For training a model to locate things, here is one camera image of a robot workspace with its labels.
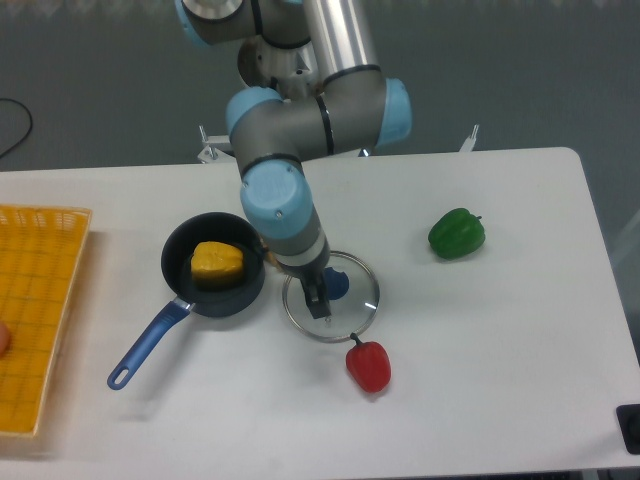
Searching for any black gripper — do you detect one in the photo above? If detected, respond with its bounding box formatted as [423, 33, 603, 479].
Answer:
[282, 252, 331, 319]

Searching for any glass pot lid blue knob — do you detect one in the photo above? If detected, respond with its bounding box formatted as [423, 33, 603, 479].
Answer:
[282, 251, 380, 343]

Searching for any dark pot with blue handle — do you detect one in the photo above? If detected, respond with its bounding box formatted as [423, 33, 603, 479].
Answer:
[107, 212, 265, 390]

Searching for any red bell pepper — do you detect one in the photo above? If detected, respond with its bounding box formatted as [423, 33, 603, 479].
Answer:
[345, 332, 392, 394]

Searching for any green bell pepper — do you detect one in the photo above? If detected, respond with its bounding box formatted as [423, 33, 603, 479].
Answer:
[428, 208, 486, 260]

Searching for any black device at table corner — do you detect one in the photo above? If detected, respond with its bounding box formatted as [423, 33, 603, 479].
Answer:
[616, 404, 640, 455]

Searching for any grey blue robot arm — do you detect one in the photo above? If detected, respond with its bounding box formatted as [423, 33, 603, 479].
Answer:
[175, 1, 412, 318]

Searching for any toy bread pastry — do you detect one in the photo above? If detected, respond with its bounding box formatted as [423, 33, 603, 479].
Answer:
[261, 241, 281, 270]

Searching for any yellow woven basket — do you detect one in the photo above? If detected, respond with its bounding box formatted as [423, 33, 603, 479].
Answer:
[1, 204, 92, 438]

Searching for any yellow bell pepper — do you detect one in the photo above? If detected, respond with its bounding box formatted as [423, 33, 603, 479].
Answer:
[190, 241, 244, 291]

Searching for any black cable on floor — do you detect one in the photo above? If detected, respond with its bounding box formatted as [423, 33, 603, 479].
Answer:
[0, 97, 34, 159]

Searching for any white table clamp bracket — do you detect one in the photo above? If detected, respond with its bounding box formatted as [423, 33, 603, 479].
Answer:
[459, 124, 480, 153]

